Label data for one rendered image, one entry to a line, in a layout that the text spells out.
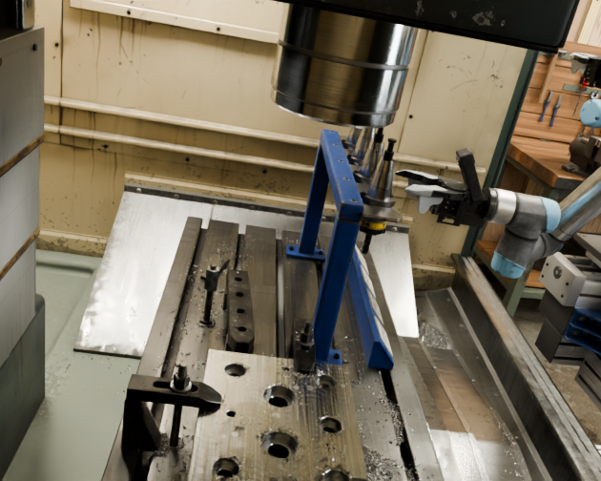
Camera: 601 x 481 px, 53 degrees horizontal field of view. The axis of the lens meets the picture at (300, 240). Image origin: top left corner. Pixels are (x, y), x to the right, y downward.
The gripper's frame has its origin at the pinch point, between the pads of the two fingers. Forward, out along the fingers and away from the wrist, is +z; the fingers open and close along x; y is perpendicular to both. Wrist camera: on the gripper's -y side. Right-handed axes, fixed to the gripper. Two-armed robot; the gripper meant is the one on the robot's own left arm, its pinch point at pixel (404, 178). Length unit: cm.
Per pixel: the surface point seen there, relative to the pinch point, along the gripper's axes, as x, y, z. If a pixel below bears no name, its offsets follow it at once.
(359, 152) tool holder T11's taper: -1.6, -4.2, 11.3
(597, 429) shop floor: 73, 115, -135
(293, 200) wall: 53, 30, 16
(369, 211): -28.2, -1.7, 12.3
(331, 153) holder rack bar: -1.3, -2.7, 16.8
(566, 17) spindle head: -60, -37, 6
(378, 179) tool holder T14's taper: -23.4, -5.9, 11.2
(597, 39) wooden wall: 224, -32, -148
